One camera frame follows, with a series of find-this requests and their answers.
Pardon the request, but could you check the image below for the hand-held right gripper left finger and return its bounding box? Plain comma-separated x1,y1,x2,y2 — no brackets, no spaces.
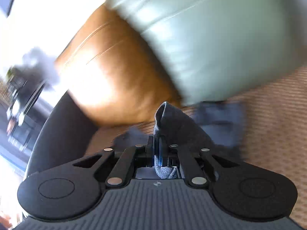
72,136,156,188

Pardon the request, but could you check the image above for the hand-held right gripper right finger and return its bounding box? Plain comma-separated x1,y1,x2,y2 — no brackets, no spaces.
155,136,241,189

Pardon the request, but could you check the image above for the dark grey knit garment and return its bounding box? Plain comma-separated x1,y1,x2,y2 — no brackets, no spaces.
113,101,247,180

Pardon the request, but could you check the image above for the orange leather sofa cushion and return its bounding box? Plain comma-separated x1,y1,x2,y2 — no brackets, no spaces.
55,5,183,127

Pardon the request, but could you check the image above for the black rounded armrest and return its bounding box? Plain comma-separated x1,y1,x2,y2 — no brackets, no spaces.
25,93,102,174

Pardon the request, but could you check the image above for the beige woven sofa seat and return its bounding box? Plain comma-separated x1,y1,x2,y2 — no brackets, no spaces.
96,67,307,230

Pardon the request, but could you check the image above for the pale green leather sofa cushion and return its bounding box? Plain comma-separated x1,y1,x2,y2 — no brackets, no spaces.
106,0,307,106

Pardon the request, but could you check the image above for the dark blurred furniture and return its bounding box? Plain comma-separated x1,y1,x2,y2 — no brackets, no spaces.
0,66,52,156

